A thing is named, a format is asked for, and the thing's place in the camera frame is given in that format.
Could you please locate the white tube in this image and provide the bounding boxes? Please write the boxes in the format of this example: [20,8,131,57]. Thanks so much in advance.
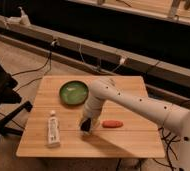
[47,110,60,147]

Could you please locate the green round plate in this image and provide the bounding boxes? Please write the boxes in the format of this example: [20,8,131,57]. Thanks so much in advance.
[59,80,89,105]

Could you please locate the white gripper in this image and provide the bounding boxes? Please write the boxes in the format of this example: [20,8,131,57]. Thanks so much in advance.
[79,106,102,135]

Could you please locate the orange eraser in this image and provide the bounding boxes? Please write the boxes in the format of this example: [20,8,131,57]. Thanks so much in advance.
[102,120,123,128]

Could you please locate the wooden table board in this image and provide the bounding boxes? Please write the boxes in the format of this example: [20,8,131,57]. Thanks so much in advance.
[16,75,165,158]

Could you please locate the black floor cable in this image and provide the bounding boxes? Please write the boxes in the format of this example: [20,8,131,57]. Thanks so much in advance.
[11,43,56,93]

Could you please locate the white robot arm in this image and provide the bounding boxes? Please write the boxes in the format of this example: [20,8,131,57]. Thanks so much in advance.
[79,77,190,171]

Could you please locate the white cable with plug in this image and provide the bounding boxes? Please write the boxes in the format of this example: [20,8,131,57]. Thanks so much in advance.
[78,44,127,75]

